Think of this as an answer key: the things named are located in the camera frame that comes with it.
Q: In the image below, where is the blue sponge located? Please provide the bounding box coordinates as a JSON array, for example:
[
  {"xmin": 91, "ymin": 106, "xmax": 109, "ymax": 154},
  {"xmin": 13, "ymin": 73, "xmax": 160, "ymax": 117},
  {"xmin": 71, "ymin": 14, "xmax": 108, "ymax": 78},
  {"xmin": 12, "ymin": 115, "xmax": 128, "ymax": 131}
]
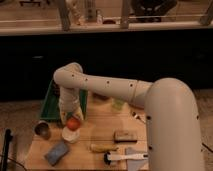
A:
[{"xmin": 44, "ymin": 141, "xmax": 69, "ymax": 166}]

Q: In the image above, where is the silver fork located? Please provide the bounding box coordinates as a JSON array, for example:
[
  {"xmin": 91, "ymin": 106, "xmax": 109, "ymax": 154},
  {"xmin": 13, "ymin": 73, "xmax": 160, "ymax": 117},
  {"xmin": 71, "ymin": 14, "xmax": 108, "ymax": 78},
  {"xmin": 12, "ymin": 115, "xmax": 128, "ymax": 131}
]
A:
[{"xmin": 131, "ymin": 112, "xmax": 146, "ymax": 124}]

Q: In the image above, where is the brown rectangular block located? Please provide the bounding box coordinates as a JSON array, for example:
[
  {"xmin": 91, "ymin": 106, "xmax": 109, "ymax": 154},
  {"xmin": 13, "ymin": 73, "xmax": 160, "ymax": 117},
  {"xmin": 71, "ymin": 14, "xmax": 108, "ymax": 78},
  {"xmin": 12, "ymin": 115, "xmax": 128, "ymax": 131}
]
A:
[{"xmin": 114, "ymin": 130, "xmax": 138, "ymax": 143}]

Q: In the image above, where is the grey cloth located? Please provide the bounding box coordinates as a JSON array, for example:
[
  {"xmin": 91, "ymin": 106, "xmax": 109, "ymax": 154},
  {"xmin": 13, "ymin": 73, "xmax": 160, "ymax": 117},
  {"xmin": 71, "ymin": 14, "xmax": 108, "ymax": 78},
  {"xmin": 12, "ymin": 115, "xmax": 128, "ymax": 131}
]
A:
[{"xmin": 125, "ymin": 147, "xmax": 148, "ymax": 171}]

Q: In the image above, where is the yellow banana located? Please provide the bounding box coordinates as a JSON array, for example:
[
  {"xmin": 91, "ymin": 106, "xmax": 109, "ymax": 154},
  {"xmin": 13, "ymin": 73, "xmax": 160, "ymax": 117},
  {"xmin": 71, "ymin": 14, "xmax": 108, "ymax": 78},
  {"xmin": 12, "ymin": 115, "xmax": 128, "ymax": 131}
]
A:
[{"xmin": 90, "ymin": 144, "xmax": 118, "ymax": 153}]

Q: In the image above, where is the green plastic tray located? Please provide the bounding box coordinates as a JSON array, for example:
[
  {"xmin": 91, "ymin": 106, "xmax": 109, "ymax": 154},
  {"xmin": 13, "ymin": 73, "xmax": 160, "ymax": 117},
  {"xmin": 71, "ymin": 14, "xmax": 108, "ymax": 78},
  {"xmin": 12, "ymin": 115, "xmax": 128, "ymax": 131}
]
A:
[{"xmin": 40, "ymin": 80, "xmax": 88, "ymax": 122}]

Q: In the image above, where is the metal cup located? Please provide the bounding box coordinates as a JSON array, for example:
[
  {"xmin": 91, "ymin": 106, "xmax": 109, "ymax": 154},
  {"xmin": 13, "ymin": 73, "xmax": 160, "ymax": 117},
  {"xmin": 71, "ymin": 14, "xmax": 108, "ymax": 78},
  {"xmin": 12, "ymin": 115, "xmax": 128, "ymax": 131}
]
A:
[{"xmin": 34, "ymin": 122, "xmax": 51, "ymax": 140}]

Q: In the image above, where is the translucent green cup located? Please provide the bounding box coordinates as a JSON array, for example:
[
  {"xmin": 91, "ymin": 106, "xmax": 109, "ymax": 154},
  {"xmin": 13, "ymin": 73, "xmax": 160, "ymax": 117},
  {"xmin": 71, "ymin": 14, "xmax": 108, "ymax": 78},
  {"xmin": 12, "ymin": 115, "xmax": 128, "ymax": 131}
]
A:
[{"xmin": 112, "ymin": 99, "xmax": 124, "ymax": 111}]

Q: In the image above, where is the dark maroon bowl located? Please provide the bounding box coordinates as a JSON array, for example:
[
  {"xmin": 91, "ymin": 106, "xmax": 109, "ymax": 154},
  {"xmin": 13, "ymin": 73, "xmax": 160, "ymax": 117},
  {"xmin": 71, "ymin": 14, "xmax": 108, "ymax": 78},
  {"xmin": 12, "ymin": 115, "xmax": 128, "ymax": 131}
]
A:
[{"xmin": 93, "ymin": 93, "xmax": 109, "ymax": 101}]

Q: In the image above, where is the dark grape bunch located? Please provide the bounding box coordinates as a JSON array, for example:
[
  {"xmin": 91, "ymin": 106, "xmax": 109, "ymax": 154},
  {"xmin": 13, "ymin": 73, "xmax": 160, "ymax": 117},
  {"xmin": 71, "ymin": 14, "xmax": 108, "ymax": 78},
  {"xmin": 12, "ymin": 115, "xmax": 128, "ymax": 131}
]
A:
[{"xmin": 53, "ymin": 82, "xmax": 60, "ymax": 97}]

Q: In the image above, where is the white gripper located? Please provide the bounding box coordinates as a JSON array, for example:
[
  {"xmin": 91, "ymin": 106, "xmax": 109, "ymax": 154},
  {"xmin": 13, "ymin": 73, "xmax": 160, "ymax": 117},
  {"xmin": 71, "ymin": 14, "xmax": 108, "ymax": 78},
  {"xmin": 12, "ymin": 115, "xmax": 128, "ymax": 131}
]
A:
[{"xmin": 59, "ymin": 99, "xmax": 84, "ymax": 125}]

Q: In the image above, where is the black stand at left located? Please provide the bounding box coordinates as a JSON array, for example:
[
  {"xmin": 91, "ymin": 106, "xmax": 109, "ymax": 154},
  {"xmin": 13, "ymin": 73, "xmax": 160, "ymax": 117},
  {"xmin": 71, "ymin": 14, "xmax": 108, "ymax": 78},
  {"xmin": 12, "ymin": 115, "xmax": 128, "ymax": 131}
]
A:
[{"xmin": 0, "ymin": 129, "xmax": 13, "ymax": 171}]

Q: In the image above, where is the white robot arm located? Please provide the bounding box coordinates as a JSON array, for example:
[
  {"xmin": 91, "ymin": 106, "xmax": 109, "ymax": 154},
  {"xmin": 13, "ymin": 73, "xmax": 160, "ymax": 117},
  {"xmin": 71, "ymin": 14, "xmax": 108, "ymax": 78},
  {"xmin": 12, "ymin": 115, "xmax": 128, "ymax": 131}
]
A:
[{"xmin": 53, "ymin": 62, "xmax": 205, "ymax": 171}]

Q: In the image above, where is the orange-red apple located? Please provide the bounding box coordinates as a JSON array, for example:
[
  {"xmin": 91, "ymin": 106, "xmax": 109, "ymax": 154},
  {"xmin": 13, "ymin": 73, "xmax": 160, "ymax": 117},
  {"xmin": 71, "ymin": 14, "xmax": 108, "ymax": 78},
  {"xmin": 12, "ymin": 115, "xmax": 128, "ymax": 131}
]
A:
[{"xmin": 66, "ymin": 117, "xmax": 81, "ymax": 131}]

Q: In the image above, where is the white paper cup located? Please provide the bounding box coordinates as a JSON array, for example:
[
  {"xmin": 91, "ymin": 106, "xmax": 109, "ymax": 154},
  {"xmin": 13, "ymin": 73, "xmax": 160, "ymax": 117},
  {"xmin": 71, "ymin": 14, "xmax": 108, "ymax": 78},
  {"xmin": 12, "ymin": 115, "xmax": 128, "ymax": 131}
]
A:
[{"xmin": 62, "ymin": 127, "xmax": 80, "ymax": 143}]

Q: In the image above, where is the black cable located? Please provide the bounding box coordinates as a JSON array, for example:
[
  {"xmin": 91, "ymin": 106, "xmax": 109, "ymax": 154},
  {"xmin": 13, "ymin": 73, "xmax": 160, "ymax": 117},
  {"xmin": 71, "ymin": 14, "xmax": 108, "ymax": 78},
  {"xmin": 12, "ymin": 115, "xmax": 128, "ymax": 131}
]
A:
[{"xmin": 201, "ymin": 141, "xmax": 213, "ymax": 154}]

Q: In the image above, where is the white black-headed brush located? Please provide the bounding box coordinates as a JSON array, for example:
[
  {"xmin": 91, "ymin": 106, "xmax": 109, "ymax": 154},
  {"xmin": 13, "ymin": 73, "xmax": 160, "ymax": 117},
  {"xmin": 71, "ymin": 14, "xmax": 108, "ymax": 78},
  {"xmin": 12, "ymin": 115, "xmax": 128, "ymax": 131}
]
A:
[{"xmin": 104, "ymin": 152, "xmax": 148, "ymax": 165}]

